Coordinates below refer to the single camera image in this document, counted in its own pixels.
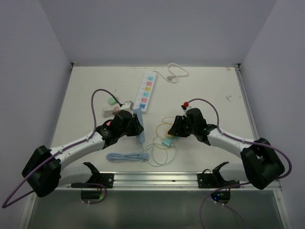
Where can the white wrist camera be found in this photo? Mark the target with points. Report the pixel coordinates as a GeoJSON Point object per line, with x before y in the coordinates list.
{"type": "Point", "coordinates": [185, 106]}
{"type": "Point", "coordinates": [127, 106]}

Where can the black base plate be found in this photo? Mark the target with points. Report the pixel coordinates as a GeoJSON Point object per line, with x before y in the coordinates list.
{"type": "Point", "coordinates": [106, 180]}
{"type": "Point", "coordinates": [213, 179]}

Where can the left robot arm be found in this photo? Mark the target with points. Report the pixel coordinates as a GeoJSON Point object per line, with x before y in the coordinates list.
{"type": "Point", "coordinates": [48, 169]}

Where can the green plug adapter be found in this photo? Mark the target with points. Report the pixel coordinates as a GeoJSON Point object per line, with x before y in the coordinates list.
{"type": "Point", "coordinates": [113, 101]}

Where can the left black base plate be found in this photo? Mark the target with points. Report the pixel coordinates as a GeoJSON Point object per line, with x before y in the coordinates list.
{"type": "Point", "coordinates": [106, 180]}

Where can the teal plug with cable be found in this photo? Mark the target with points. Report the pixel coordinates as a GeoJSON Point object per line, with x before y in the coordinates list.
{"type": "Point", "coordinates": [169, 155]}

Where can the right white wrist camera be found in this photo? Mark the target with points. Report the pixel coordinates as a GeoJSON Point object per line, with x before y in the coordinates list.
{"type": "Point", "coordinates": [185, 106]}

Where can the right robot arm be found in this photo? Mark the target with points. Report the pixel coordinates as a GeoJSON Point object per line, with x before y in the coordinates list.
{"type": "Point", "coordinates": [260, 164]}

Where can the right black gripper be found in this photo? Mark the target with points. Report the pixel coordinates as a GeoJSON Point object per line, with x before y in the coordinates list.
{"type": "Point", "coordinates": [176, 129]}

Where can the aluminium front rail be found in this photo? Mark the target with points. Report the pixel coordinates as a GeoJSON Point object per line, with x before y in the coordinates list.
{"type": "Point", "coordinates": [134, 181]}

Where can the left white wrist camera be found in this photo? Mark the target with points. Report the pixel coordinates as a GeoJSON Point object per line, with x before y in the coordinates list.
{"type": "Point", "coordinates": [127, 106]}

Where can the brown beige plug adapter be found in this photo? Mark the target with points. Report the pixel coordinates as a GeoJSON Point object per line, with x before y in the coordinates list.
{"type": "Point", "coordinates": [110, 110]}

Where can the white power strip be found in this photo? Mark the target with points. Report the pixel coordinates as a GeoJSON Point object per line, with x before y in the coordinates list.
{"type": "Point", "coordinates": [145, 91]}

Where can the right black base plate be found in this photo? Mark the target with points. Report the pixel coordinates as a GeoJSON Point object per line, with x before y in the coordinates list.
{"type": "Point", "coordinates": [213, 179]}

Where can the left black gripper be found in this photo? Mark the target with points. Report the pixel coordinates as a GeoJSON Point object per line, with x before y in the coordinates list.
{"type": "Point", "coordinates": [137, 127]}

